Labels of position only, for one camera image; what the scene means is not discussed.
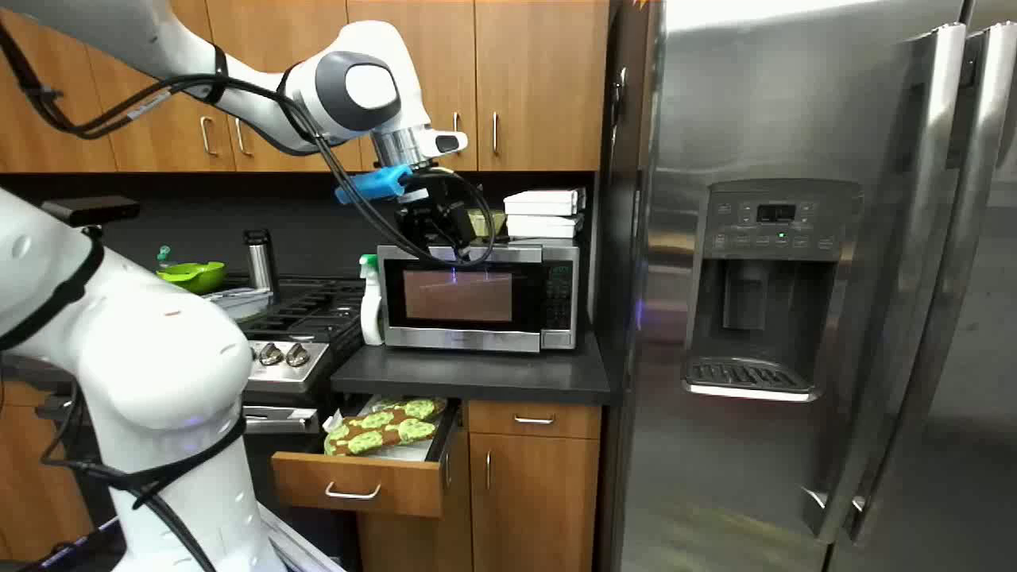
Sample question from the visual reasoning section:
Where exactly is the stainless steel refrigerator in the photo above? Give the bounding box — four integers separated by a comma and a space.
593, 0, 1017, 572

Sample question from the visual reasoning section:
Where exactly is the brown wooden lower cabinet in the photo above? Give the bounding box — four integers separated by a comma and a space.
0, 380, 94, 566

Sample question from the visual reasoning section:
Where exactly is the white spray bottle green nozzle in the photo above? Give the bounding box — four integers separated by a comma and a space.
354, 251, 388, 349

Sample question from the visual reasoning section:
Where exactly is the green bowl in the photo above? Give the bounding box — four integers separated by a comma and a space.
152, 244, 228, 295

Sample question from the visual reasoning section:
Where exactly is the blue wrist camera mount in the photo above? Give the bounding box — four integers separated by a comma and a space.
332, 159, 413, 209

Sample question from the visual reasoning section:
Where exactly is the closed wooden drawer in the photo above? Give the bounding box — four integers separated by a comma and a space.
464, 401, 602, 445

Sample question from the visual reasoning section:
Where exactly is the brown wooden lower cabinet door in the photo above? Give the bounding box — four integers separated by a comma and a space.
468, 433, 602, 572
351, 511, 477, 572

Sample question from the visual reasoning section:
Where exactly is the black gas stove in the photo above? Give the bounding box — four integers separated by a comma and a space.
206, 276, 368, 440

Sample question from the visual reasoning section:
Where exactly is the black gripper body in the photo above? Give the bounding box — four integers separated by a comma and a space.
398, 174, 478, 233

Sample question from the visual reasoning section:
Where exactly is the open wooden drawer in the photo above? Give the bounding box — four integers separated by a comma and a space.
267, 395, 468, 522

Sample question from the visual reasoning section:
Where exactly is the brown wooden cabinet door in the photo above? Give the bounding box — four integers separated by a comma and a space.
468, 433, 602, 572
346, 0, 484, 174
89, 45, 232, 174
473, 0, 614, 174
203, 0, 368, 174
0, 9, 119, 174
351, 511, 477, 572

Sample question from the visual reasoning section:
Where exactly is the white flat box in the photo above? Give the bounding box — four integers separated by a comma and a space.
503, 213, 580, 244
503, 189, 586, 221

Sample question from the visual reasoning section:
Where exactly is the stainless steel microwave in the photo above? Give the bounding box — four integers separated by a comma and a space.
376, 237, 580, 355

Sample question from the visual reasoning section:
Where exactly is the black flat box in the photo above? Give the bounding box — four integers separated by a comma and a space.
39, 191, 142, 227

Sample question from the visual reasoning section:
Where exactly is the steel thermos cylinder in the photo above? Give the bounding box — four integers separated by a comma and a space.
241, 227, 280, 302

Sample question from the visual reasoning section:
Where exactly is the brown wooden upper cabinet door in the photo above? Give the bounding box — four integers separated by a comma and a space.
0, 9, 119, 174
346, 0, 484, 174
473, 0, 614, 174
89, 45, 232, 174
203, 0, 368, 174

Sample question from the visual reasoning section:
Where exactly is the green brown patterned oven mitt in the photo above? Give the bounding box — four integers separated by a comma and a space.
319, 395, 448, 460

